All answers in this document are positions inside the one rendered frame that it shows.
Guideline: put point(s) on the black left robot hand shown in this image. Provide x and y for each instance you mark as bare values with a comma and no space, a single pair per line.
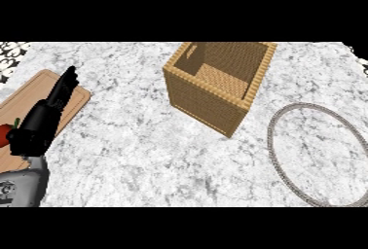
37,124

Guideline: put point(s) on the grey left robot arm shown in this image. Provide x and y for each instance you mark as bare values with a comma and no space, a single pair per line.
21,188

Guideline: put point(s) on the brown wicker basket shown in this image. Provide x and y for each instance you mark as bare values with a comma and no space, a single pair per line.
216,84

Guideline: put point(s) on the round marble placemat, grey rim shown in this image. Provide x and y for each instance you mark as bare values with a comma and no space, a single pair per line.
318,155

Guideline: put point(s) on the red vegetable with green stem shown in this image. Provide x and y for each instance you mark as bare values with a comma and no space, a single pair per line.
6,133

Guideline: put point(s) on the pale wooden cutting board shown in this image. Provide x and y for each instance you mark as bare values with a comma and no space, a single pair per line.
28,100

